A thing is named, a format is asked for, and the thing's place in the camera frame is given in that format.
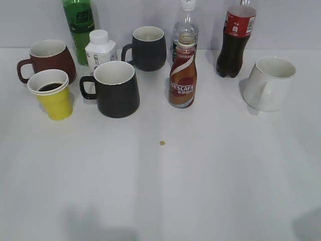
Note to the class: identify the brown Nescafe coffee bottle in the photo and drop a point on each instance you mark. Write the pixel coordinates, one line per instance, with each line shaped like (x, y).
(183, 75)

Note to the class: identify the yellow paper cup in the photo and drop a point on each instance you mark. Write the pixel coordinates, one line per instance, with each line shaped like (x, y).
(51, 90)

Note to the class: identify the black mug front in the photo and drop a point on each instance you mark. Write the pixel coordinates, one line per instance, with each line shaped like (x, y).
(114, 86)

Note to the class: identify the dark grey mug back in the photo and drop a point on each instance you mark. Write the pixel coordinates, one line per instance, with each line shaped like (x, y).
(148, 49)

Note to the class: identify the white milk bottle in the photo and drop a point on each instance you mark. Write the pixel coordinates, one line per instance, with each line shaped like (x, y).
(100, 49)

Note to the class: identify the clear water bottle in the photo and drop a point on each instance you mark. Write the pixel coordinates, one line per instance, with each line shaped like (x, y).
(186, 22)

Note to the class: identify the white ceramic mug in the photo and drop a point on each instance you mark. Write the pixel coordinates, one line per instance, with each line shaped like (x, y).
(268, 83)

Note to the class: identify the cola bottle red label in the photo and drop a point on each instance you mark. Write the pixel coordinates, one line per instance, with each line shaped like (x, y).
(237, 30)

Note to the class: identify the dark red mug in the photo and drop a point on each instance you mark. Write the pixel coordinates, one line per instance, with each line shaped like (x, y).
(49, 54)

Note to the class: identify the green soda bottle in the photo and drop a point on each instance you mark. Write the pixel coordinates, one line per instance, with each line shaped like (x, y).
(80, 22)

